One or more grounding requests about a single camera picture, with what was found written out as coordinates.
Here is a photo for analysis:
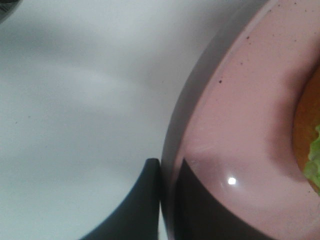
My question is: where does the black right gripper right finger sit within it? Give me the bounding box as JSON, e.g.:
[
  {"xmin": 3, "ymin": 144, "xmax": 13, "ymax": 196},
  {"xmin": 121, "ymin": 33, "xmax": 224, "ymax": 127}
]
[{"xmin": 173, "ymin": 160, "xmax": 270, "ymax": 240}]

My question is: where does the burger with lettuce and cheese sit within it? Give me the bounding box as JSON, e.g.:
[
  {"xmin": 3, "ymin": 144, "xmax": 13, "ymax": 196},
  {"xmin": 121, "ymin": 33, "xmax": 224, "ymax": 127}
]
[{"xmin": 292, "ymin": 68, "xmax": 320, "ymax": 195}]

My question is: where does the pink round plate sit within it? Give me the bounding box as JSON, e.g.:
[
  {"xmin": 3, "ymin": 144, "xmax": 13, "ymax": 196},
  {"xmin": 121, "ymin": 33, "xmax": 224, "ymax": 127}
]
[{"xmin": 161, "ymin": 0, "xmax": 320, "ymax": 240}]

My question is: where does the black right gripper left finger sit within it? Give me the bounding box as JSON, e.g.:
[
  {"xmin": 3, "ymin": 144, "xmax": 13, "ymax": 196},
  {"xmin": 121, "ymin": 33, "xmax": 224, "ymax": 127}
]
[{"xmin": 83, "ymin": 158, "xmax": 160, "ymax": 240}]

